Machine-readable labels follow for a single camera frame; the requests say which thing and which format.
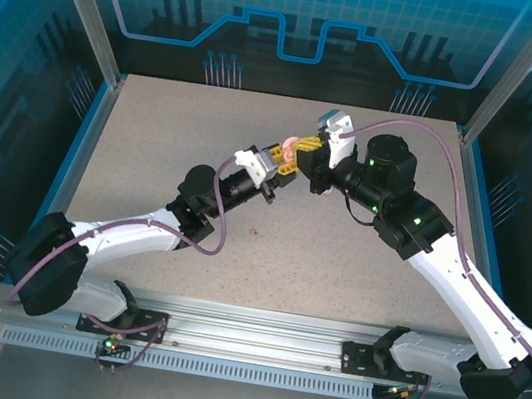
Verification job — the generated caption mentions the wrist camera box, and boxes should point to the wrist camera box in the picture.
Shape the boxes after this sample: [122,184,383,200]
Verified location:
[230,146,280,188]
[310,107,361,173]

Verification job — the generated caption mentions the left cable connector with light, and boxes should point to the left cable connector with light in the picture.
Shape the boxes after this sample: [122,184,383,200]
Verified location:
[100,330,132,359]

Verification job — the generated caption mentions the right cable connector with light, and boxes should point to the right cable connector with light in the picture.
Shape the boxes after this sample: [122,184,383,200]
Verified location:
[383,380,420,399]

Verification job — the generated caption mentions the slotted aluminium cable duct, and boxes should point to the slotted aluminium cable duct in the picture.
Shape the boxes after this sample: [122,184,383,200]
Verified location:
[0,325,377,399]

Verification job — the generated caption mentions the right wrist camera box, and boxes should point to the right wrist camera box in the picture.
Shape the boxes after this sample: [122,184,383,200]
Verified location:
[310,107,361,173]

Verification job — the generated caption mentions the cable connector with light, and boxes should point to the cable connector with light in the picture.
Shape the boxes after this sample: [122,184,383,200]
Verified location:
[383,380,420,399]
[100,330,132,359]

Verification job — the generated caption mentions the aluminium frame post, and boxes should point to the aluminium frame post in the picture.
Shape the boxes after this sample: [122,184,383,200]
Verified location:
[459,0,532,154]
[20,0,140,90]

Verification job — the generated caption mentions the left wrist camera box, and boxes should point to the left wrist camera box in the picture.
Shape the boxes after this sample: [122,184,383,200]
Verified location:
[230,146,280,188]

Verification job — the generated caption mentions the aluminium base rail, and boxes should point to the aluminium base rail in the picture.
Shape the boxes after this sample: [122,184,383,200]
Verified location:
[0,267,525,399]

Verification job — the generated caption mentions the aluminium table side rail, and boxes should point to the aluminium table side rail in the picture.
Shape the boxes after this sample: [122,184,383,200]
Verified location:
[426,133,532,364]
[12,68,125,297]

